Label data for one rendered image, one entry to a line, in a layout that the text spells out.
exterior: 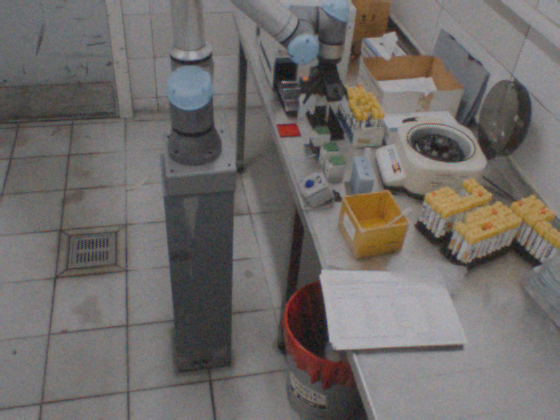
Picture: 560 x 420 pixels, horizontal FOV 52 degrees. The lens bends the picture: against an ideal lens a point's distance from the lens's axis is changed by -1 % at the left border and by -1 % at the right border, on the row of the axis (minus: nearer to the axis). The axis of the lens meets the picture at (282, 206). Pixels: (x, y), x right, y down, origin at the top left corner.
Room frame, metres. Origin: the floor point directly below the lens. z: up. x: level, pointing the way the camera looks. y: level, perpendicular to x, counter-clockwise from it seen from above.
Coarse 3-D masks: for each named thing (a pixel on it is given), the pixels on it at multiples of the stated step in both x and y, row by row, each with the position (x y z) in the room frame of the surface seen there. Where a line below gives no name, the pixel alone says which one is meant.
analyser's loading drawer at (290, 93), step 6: (276, 78) 1.85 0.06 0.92; (282, 78) 1.85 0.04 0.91; (288, 78) 1.85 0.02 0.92; (282, 84) 1.77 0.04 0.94; (288, 84) 1.77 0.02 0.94; (294, 84) 1.78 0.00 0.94; (282, 90) 1.75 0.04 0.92; (288, 90) 1.72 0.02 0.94; (294, 90) 1.73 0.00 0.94; (300, 90) 1.73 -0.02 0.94; (282, 96) 1.73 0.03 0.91; (288, 96) 1.72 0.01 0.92; (294, 96) 1.73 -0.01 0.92; (300, 96) 1.74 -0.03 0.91; (288, 102) 1.67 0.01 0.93; (294, 102) 1.67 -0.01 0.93; (288, 108) 1.67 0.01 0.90; (294, 108) 1.67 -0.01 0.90
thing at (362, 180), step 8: (360, 160) 1.31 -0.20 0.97; (368, 160) 1.32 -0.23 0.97; (360, 168) 1.28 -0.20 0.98; (368, 168) 1.28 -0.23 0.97; (352, 176) 1.31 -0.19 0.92; (360, 176) 1.24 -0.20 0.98; (368, 176) 1.24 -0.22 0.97; (344, 184) 1.32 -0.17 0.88; (352, 184) 1.29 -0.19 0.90; (360, 184) 1.23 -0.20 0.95; (368, 184) 1.23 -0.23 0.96; (352, 192) 1.28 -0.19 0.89; (360, 192) 1.23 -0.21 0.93; (368, 192) 1.23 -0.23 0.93
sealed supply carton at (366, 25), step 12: (360, 0) 2.30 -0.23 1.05; (372, 0) 2.31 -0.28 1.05; (384, 0) 2.33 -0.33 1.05; (360, 12) 2.29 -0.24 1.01; (372, 12) 2.30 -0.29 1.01; (384, 12) 2.31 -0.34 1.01; (360, 24) 2.30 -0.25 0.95; (372, 24) 2.30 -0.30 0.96; (384, 24) 2.31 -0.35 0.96; (360, 36) 2.30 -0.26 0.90; (372, 36) 2.31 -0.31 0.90
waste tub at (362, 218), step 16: (384, 192) 1.19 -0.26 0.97; (352, 208) 1.16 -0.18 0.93; (368, 208) 1.17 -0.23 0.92; (384, 208) 1.18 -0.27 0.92; (400, 208) 1.12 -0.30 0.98; (352, 224) 1.07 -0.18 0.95; (368, 224) 1.15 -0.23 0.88; (384, 224) 1.16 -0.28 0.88; (400, 224) 1.06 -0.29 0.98; (352, 240) 1.06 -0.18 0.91; (368, 240) 1.03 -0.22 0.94; (384, 240) 1.05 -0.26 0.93; (400, 240) 1.07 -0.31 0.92; (368, 256) 1.04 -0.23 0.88
